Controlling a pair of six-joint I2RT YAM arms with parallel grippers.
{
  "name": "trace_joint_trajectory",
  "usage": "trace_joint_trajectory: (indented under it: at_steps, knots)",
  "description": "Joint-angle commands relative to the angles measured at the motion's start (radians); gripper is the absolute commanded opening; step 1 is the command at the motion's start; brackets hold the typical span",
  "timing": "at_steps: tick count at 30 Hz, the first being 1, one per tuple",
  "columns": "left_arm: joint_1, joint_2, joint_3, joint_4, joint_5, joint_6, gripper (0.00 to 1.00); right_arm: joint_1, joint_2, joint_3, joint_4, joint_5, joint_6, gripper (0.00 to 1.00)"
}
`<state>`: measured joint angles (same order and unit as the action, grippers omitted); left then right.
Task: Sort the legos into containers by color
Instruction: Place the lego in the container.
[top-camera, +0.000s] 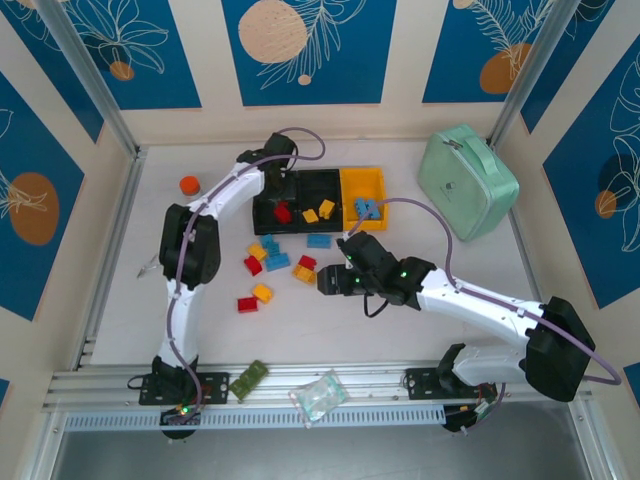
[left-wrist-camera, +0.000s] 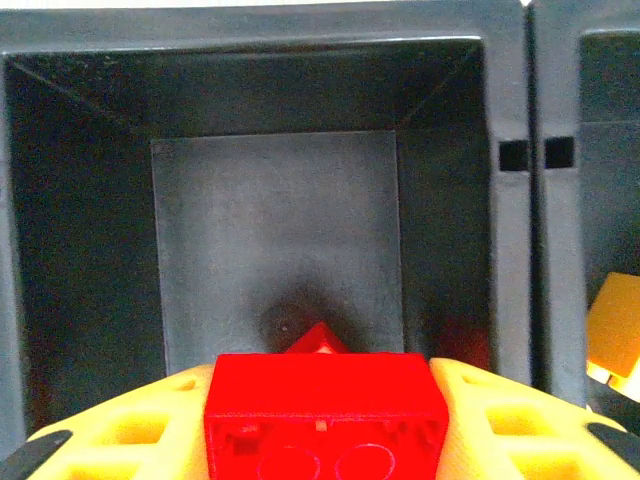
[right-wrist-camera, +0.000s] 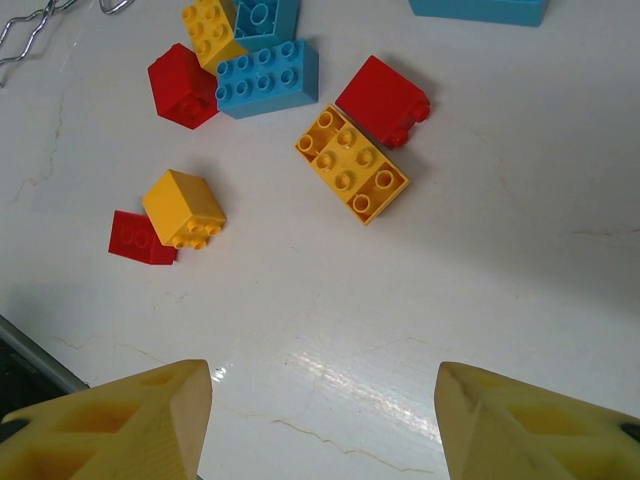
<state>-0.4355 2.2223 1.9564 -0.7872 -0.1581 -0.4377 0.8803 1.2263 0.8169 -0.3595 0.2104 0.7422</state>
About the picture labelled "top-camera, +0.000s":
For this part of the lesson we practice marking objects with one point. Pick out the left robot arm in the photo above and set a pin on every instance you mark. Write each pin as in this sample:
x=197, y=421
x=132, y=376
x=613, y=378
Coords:
x=190, y=245

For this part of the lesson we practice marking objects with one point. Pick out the aluminium frame rail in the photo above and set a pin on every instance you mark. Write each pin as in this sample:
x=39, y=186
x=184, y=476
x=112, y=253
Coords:
x=380, y=375

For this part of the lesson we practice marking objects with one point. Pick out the small electronics board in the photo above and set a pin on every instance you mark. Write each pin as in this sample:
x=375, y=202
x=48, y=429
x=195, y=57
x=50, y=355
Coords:
x=180, y=417
x=462, y=422

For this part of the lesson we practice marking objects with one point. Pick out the black plastic bin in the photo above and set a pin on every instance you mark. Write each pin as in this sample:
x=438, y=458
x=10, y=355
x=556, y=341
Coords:
x=290, y=200
x=320, y=187

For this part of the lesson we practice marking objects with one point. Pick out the blue floral wall panel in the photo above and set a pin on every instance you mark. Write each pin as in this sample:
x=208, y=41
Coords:
x=590, y=50
x=150, y=60
x=350, y=60
x=460, y=50
x=600, y=225
x=50, y=70
x=30, y=150

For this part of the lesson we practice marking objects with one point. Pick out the aluminium frame post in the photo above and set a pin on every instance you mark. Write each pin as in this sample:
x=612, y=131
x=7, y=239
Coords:
x=91, y=75
x=529, y=75

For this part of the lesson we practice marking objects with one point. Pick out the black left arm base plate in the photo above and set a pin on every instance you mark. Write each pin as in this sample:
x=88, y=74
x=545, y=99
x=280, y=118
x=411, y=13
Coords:
x=215, y=387

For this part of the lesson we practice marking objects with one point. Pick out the mint green zip bag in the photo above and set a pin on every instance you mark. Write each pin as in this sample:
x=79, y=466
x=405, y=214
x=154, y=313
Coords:
x=465, y=170

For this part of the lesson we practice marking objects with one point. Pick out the yellow lego brick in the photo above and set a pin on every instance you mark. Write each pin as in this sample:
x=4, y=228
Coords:
x=262, y=292
x=310, y=215
x=327, y=208
x=305, y=275
x=257, y=251

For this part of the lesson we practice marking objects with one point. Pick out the blue lego brick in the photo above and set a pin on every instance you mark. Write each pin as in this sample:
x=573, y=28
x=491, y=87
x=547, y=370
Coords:
x=375, y=212
x=277, y=261
x=270, y=245
x=361, y=206
x=319, y=241

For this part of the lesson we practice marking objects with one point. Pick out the metal tongs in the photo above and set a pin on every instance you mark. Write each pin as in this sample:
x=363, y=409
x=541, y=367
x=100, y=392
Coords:
x=150, y=265

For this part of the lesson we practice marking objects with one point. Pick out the clear plastic bag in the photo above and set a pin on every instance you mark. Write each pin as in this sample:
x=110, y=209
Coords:
x=320, y=397

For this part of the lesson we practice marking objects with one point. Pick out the green circuit board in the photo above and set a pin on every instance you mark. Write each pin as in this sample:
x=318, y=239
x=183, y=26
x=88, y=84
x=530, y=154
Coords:
x=248, y=380

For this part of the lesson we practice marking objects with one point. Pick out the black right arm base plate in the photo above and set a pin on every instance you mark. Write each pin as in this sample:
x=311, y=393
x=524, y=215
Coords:
x=420, y=382

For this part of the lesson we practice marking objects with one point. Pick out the red lego brick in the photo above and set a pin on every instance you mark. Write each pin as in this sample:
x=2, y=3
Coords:
x=307, y=262
x=282, y=212
x=247, y=304
x=252, y=265

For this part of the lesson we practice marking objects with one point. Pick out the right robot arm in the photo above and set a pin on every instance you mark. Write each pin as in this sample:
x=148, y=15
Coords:
x=560, y=350

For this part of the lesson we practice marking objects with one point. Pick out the yellow plastic bin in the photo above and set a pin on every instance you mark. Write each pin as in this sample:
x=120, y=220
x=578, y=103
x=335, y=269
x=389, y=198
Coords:
x=360, y=185

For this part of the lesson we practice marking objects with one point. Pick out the orange-lid white bottle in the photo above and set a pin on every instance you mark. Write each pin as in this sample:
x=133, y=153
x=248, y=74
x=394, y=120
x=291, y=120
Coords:
x=190, y=185

